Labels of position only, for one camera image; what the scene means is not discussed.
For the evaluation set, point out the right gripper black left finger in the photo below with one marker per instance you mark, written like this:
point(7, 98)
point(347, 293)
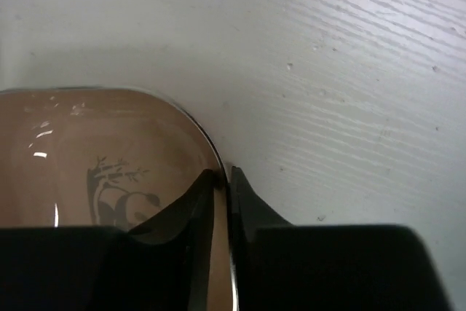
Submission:
point(161, 264)

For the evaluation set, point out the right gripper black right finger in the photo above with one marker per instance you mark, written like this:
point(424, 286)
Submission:
point(282, 266)

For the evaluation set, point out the brown plate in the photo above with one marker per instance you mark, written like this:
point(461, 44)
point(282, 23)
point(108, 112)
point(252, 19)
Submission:
point(106, 158)

